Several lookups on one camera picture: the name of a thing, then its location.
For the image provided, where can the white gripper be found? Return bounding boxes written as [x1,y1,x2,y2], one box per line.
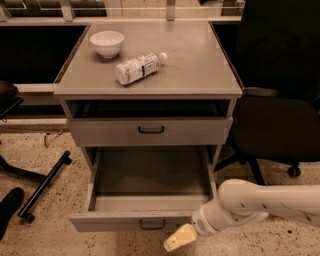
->
[163,198,269,252]

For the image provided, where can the grey drawer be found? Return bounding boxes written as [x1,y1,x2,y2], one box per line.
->
[67,117,233,147]
[70,146,214,232]

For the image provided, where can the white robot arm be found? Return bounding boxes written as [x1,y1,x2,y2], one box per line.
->
[164,179,320,252]

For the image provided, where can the grey drawer cabinet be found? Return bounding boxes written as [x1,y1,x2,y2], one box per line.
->
[52,20,243,168]

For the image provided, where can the black chair base left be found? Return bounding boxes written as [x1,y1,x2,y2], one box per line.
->
[0,150,73,224]

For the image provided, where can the black office chair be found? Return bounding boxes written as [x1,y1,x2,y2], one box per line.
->
[212,0,320,185]

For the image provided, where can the white plastic bottle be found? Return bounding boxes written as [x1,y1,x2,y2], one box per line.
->
[115,52,168,85]

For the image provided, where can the black shoe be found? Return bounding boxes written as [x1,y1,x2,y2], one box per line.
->
[0,187,24,240]

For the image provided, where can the white ceramic bowl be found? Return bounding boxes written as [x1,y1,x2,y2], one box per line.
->
[90,31,124,59]

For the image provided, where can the black chair seat left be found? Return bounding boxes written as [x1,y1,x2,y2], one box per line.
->
[0,81,23,119]

